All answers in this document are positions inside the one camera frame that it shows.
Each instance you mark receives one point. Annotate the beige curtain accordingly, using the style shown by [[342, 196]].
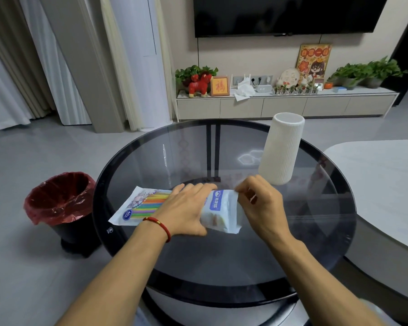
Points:
[[17, 57]]

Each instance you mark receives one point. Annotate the person's left hand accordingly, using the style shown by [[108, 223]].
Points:
[[180, 210]]

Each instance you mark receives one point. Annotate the round white decorative plate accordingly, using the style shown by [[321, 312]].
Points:
[[289, 78]]

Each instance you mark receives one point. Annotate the red horse figurine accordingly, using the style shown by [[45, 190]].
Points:
[[200, 85]]

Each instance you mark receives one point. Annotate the beige low television cabinet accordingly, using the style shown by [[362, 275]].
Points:
[[285, 106]]

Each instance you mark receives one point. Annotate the person's left thumb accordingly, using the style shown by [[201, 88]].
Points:
[[198, 230]]

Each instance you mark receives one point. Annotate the round black glass table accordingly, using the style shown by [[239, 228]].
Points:
[[190, 156]]

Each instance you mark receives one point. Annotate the white ribbed vase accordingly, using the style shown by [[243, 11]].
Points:
[[281, 149]]

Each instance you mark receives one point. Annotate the white sheer curtain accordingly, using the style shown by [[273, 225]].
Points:
[[3, 98]]

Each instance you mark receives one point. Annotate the colourful cartoon poster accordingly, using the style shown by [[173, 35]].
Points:
[[312, 61]]

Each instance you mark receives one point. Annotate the white packet of colourful straws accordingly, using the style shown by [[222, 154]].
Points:
[[221, 213]]

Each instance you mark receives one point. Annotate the grey wall socket panel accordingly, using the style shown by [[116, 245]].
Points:
[[262, 79]]

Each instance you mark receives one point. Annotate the row of small flower pots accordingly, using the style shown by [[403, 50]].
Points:
[[294, 89]]

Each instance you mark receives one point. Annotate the black wall television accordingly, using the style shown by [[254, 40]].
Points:
[[285, 13]]

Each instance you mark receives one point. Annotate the white oval table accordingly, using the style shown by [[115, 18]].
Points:
[[384, 186]]

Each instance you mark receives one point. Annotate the person's right hand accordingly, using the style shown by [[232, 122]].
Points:
[[267, 213]]

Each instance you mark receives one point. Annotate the small blue box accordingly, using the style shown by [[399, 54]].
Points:
[[340, 89]]

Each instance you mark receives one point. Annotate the black trash bin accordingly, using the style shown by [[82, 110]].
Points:
[[76, 234]]

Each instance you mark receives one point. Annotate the person's left forearm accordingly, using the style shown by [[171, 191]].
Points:
[[122, 278]]

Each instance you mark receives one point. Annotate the small photo frame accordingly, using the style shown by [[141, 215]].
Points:
[[318, 84]]

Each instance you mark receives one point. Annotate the orange framed picture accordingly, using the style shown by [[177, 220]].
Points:
[[219, 86]]

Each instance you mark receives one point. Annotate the green plant in grey pot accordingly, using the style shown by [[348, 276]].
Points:
[[382, 69]]

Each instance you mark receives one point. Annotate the person's right thumb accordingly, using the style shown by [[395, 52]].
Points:
[[244, 196]]

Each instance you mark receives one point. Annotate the person's right forearm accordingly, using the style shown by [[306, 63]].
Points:
[[312, 285]]

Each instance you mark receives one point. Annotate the green plant in white pot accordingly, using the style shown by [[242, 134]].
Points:
[[350, 73]]

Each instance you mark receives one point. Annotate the small orange pot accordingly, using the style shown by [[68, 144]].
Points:
[[328, 85]]

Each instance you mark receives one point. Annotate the red bin bag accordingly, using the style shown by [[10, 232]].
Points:
[[59, 196]]

